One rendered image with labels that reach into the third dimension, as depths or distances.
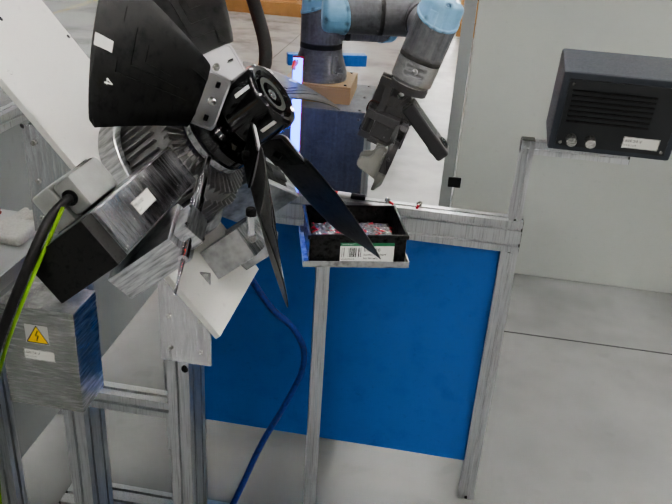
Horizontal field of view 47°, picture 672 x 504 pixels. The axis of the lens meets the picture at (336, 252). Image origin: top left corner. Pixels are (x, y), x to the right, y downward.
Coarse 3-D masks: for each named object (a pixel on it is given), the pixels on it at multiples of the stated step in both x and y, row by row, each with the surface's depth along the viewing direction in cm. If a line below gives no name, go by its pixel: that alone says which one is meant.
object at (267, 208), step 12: (264, 156) 123; (264, 168) 115; (264, 180) 112; (252, 192) 129; (264, 192) 109; (264, 204) 107; (264, 216) 106; (264, 228) 104; (264, 240) 126; (276, 240) 112; (276, 252) 109; (276, 264) 118; (276, 276) 122
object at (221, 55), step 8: (224, 48) 134; (232, 48) 134; (208, 56) 133; (216, 56) 133; (224, 56) 134; (232, 56) 134; (224, 64) 133; (232, 64) 134; (240, 64) 134; (216, 72) 133; (224, 72) 133; (232, 72) 133; (240, 72) 134
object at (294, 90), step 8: (248, 64) 162; (280, 80) 158; (288, 80) 161; (288, 88) 151; (296, 88) 155; (304, 88) 159; (296, 96) 146; (304, 96) 150; (312, 96) 154; (320, 96) 160; (328, 104) 157
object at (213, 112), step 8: (208, 80) 122; (216, 80) 124; (224, 80) 125; (208, 88) 123; (216, 88) 124; (224, 88) 126; (208, 96) 124; (216, 96) 125; (224, 96) 127; (200, 104) 123; (208, 104) 124; (216, 104) 126; (200, 112) 124; (208, 112) 125; (216, 112) 126; (192, 120) 122; (200, 120) 124; (208, 120) 126; (216, 120) 127; (208, 128) 126
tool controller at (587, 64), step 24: (576, 72) 157; (600, 72) 157; (624, 72) 157; (648, 72) 157; (552, 96) 172; (576, 96) 160; (600, 96) 159; (624, 96) 158; (648, 96) 157; (552, 120) 166; (576, 120) 164; (600, 120) 163; (624, 120) 162; (648, 120) 161; (552, 144) 169; (576, 144) 168; (600, 144) 166; (624, 144) 165; (648, 144) 164
